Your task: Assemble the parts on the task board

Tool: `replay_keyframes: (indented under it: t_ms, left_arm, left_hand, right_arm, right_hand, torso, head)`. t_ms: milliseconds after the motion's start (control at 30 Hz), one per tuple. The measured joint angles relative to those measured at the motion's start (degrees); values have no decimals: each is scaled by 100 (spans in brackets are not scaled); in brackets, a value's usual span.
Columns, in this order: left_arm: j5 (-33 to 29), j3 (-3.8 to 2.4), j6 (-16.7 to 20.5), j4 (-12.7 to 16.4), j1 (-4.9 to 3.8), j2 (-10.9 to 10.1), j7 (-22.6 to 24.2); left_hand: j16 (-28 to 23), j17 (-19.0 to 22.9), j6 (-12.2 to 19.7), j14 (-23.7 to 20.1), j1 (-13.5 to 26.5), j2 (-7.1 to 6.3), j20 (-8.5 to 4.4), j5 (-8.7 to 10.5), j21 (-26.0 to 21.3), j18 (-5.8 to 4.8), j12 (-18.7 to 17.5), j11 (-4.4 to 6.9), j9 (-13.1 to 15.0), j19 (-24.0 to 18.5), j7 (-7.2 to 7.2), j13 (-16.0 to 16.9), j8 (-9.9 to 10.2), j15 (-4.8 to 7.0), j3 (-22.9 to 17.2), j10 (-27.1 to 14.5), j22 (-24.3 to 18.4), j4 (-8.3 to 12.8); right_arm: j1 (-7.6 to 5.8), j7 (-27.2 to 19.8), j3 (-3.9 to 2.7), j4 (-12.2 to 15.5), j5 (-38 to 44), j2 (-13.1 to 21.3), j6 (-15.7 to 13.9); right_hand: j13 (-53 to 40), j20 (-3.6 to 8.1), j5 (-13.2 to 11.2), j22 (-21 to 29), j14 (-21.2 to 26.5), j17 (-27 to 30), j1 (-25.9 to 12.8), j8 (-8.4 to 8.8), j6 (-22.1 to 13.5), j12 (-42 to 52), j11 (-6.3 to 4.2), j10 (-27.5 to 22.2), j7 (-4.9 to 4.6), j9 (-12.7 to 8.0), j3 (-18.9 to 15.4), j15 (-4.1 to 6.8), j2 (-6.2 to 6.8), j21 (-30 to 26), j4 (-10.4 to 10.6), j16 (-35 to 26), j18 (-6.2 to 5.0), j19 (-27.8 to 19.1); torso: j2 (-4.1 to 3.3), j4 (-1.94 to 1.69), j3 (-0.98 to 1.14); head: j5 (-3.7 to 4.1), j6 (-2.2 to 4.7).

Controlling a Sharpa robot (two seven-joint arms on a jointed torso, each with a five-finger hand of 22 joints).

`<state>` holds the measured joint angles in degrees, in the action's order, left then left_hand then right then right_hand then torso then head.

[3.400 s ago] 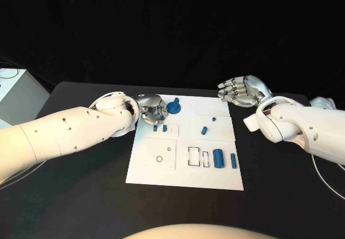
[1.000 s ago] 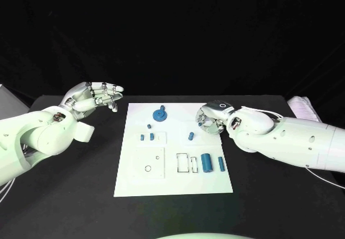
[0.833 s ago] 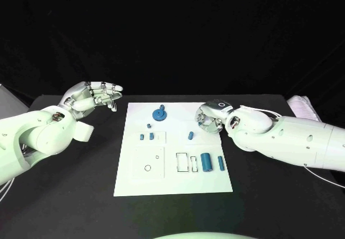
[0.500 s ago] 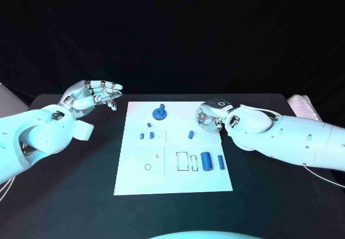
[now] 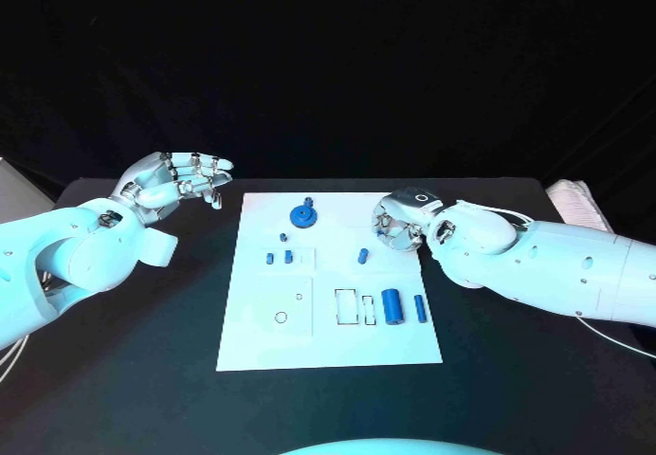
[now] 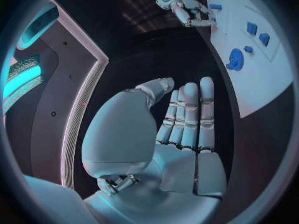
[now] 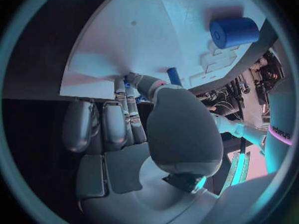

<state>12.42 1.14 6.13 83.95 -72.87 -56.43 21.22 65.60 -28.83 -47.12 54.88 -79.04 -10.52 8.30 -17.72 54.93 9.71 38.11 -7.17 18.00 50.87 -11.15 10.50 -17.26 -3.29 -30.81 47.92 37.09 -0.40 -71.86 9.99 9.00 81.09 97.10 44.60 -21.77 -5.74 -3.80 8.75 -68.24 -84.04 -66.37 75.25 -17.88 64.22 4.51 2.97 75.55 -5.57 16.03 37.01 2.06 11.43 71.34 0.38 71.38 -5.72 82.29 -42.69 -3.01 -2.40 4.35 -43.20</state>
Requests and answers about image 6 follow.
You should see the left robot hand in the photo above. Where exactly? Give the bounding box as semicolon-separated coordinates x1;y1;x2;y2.
81;76;229;224

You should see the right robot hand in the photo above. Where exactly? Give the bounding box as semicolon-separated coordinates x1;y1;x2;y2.
170;0;217;28

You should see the white task board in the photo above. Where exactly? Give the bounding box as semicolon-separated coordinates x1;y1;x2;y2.
206;0;295;119

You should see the blue slim cylinder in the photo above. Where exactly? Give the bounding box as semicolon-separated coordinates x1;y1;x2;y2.
246;21;258;36

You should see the blue gear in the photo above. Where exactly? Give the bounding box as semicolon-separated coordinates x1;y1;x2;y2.
225;48;245;72

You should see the blue ridged cylinder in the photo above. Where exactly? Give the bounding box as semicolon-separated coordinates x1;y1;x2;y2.
258;33;271;47

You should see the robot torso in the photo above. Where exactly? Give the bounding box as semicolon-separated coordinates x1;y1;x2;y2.
0;0;110;190

